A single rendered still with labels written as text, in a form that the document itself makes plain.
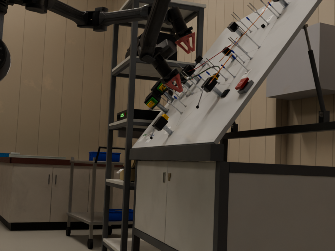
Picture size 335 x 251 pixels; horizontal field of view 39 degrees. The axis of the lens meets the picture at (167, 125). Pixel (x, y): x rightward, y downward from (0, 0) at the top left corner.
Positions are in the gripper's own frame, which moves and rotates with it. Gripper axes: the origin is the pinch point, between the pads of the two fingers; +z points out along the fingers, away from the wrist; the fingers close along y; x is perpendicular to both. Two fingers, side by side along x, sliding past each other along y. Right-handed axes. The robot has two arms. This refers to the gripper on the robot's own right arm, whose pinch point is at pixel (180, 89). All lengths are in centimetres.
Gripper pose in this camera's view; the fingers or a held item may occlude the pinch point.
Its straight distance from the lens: 206.6
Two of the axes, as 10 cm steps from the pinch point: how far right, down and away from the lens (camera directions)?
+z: 6.2, 7.6, 1.8
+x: -7.2, 6.5, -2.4
